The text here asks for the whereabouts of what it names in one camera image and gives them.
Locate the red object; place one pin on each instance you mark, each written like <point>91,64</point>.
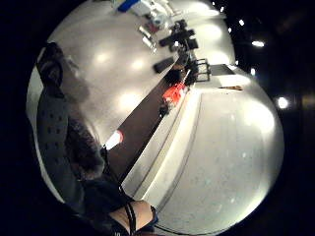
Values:
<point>175,92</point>

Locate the the person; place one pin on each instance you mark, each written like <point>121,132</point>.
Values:
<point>101,196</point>

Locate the brown stick-shaped object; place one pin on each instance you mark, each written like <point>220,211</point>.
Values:
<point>231,87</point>

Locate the black metal frame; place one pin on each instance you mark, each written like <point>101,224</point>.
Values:
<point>201,70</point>

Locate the silver flat object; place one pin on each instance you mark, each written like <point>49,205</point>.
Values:
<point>147,36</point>

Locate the blue box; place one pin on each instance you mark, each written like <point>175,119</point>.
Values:
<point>128,4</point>

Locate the flat black rectangular device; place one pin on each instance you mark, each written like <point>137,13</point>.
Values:
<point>163,65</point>

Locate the white and grey device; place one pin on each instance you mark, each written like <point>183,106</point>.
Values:
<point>158,19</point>

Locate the white box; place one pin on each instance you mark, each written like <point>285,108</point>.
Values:
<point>143,7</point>

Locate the small black object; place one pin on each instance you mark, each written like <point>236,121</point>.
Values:
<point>164,110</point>

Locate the black camera stand equipment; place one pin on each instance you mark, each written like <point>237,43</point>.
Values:
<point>179,35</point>

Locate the white and orange object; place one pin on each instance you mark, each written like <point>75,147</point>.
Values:
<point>114,139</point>

